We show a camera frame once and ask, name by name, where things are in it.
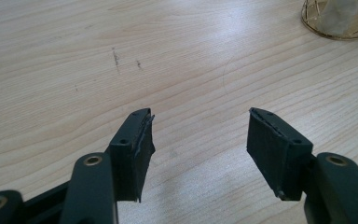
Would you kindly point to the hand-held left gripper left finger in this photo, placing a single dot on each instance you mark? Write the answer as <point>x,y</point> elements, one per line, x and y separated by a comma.
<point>130,161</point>

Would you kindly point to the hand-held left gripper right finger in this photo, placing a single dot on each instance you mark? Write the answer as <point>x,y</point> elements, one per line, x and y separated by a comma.
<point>279,155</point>

